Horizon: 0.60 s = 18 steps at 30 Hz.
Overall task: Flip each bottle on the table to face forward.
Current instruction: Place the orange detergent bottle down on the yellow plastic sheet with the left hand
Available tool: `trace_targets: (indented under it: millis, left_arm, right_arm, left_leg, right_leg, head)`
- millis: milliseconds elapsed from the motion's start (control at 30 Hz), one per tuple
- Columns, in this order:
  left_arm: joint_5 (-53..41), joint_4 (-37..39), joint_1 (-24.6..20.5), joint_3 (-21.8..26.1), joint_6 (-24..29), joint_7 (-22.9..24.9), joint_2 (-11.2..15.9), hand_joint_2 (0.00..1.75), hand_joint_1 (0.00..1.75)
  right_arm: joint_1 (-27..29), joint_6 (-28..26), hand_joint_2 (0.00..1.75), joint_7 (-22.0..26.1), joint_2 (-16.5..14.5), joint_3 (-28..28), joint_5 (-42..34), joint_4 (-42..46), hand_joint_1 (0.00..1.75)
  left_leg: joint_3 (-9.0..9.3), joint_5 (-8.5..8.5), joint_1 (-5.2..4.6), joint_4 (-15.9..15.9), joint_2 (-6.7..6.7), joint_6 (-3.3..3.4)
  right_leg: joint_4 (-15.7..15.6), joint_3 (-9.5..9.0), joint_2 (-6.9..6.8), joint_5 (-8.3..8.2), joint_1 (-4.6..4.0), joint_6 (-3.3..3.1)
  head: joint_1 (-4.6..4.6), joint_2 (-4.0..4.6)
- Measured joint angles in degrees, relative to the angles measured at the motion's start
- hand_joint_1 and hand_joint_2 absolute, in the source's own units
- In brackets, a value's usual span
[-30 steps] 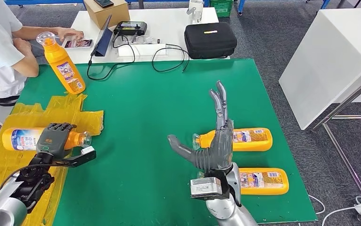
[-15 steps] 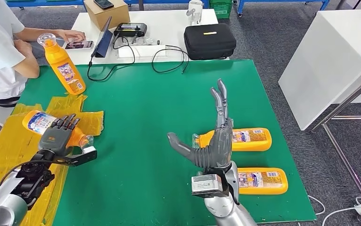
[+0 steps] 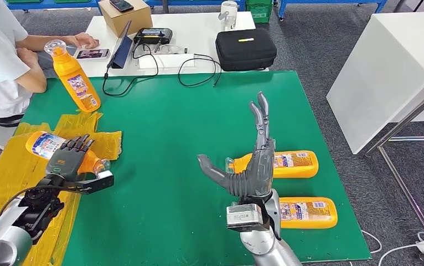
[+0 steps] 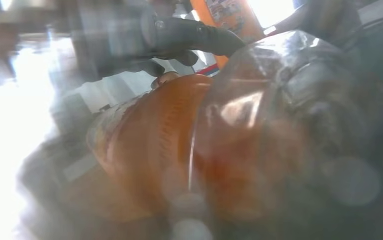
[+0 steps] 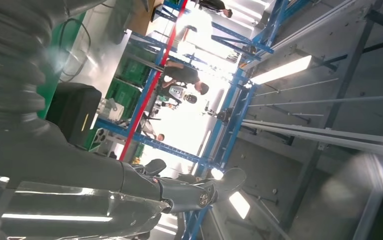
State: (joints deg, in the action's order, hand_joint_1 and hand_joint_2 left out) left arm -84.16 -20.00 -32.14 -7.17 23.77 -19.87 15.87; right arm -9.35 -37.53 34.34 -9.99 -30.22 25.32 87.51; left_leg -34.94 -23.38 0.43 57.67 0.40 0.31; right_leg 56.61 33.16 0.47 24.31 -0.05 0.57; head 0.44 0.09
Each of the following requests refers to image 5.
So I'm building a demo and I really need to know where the black zip carrying case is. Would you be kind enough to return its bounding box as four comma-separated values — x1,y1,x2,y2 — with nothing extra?
45,82,103,148

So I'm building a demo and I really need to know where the green plastic crate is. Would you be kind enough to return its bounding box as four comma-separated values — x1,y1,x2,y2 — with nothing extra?
120,49,158,85
106,79,143,118

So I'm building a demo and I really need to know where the person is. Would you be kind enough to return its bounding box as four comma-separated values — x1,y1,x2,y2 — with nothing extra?
161,59,211,97
141,119,166,143
198,0,234,19

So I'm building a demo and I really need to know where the blue metal shelf rack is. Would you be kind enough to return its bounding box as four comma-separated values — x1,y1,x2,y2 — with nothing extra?
95,0,312,240

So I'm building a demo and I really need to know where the ceiling light panel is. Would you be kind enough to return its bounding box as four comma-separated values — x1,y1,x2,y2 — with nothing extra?
251,55,313,85
228,191,251,220

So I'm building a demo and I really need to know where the black cable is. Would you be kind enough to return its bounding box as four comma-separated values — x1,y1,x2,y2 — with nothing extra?
58,18,93,84

